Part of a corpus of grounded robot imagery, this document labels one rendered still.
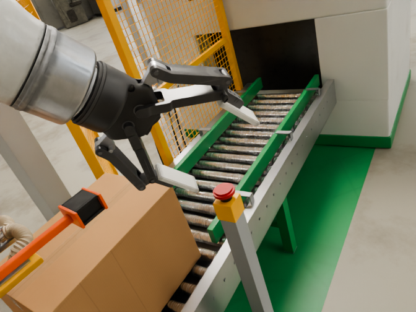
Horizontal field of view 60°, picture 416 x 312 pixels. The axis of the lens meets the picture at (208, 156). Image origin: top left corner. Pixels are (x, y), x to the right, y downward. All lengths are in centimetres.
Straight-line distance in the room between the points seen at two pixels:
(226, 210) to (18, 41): 87
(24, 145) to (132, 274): 122
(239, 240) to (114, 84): 90
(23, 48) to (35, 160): 199
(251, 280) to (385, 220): 125
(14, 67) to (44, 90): 3
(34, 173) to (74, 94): 198
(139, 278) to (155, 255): 10
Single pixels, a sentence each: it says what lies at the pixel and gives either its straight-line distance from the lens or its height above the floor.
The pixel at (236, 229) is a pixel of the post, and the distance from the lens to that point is 117.
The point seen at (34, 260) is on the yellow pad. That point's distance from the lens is 114.
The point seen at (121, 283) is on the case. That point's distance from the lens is 131.
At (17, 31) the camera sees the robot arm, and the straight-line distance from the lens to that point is 37.
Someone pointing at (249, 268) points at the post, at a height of 70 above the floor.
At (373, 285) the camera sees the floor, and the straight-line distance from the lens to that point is 212.
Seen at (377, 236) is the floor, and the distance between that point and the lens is 234.
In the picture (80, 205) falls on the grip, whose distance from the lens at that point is 97.
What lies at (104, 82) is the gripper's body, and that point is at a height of 160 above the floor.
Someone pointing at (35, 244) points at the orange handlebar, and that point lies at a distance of 96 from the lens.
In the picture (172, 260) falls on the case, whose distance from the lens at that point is 148.
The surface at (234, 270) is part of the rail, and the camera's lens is 161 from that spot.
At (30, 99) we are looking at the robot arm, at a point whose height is 162.
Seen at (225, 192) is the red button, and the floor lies 104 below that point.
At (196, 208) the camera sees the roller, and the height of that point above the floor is 54.
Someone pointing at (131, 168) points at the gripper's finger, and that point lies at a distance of 49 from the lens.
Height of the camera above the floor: 170
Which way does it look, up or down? 31 degrees down
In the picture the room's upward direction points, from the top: 18 degrees counter-clockwise
